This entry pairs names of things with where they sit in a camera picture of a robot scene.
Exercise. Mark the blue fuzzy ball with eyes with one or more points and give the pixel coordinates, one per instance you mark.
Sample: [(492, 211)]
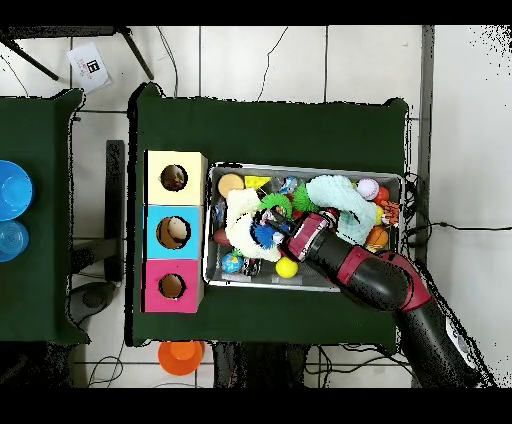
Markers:
[(266, 234)]

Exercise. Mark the green spiky rubber ball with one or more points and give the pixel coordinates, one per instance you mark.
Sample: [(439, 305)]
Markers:
[(276, 200)]

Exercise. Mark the mint knitted cloth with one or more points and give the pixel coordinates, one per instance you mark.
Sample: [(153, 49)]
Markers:
[(344, 196)]

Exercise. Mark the cream knitted cloth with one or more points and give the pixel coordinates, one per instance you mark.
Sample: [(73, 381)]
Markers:
[(240, 232)]

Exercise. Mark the white baseball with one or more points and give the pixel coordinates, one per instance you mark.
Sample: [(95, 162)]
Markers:
[(367, 188)]

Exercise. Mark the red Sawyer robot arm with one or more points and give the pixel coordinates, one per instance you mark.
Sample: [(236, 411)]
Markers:
[(372, 280)]

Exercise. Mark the wooden box with three holes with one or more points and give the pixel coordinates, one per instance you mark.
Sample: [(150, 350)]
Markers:
[(188, 192)]

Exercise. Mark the yellow ball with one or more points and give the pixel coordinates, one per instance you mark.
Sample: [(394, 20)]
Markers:
[(286, 267)]

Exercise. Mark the orange toy basketball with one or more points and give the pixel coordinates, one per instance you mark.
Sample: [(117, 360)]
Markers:
[(376, 238)]

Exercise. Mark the yellow wedge block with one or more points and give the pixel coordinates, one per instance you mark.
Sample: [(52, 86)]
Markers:
[(258, 182)]

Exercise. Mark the small globe ball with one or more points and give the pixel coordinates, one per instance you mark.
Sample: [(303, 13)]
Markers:
[(232, 262)]

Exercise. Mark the red ball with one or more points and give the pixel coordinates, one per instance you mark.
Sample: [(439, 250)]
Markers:
[(382, 194)]

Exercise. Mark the orange round sponge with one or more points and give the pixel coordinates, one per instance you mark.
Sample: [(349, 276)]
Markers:
[(230, 184)]

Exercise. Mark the dark green tablecloth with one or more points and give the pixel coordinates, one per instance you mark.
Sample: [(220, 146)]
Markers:
[(272, 132)]

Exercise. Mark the orange plastic cone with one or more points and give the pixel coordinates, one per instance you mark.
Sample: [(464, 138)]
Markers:
[(180, 358)]

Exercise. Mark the black flat panel stand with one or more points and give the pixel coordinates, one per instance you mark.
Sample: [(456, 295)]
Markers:
[(115, 200)]

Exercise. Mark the grey round base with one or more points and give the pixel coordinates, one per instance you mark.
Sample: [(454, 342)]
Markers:
[(92, 298)]

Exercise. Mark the black tripod stand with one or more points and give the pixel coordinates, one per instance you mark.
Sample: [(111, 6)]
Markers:
[(136, 53)]

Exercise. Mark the green cloth covered side table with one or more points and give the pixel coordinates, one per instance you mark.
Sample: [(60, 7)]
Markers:
[(40, 280)]

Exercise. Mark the white printed card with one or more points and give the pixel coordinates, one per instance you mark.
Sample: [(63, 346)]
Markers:
[(86, 76)]

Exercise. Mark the translucent blue plastic cup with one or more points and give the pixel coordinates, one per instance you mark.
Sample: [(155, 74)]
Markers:
[(12, 240)]

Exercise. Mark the blue plastic bowl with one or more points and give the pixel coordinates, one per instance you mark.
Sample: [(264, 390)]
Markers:
[(14, 190)]

